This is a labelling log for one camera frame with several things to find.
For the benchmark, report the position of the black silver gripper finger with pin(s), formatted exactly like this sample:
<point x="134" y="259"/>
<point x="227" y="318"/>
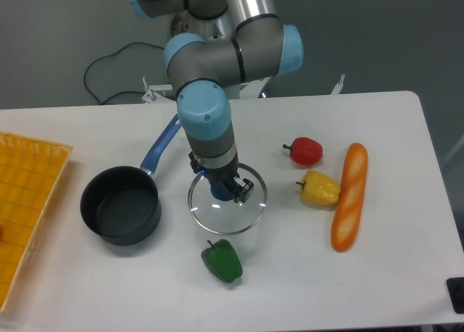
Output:
<point x="238" y="189"/>

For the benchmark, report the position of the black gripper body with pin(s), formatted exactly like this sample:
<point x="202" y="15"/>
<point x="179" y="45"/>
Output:
<point x="221" y="170"/>

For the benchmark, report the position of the glass lid with blue knob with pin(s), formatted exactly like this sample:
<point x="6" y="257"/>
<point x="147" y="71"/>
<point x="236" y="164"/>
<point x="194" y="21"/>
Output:
<point x="219" y="214"/>

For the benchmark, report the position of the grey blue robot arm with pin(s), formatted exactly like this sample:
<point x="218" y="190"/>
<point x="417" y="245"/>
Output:
<point x="208" y="126"/>

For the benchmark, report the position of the red toy bell pepper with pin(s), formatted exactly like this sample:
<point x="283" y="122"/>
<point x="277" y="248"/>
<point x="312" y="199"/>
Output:
<point x="305" y="151"/>

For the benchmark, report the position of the green toy bell pepper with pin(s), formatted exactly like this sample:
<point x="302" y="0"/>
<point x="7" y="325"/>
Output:
<point x="222" y="261"/>

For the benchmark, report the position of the yellow toy bell pepper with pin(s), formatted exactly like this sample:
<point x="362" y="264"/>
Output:
<point x="318" y="188"/>

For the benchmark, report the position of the orange toy baguette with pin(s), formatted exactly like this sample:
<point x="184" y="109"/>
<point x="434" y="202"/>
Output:
<point x="346" y="221"/>

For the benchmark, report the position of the yellow woven basket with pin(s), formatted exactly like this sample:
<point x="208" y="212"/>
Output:
<point x="31" y="168"/>

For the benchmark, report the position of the black table corner object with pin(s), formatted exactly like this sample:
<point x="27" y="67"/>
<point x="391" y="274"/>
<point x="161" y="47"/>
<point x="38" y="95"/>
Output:
<point x="455" y="288"/>

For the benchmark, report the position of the black saucepan with blue handle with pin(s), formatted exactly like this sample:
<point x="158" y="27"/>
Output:
<point x="122" y="204"/>

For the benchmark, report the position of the white table bracket right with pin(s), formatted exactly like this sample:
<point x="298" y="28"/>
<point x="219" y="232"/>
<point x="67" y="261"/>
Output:
<point x="338" y="86"/>

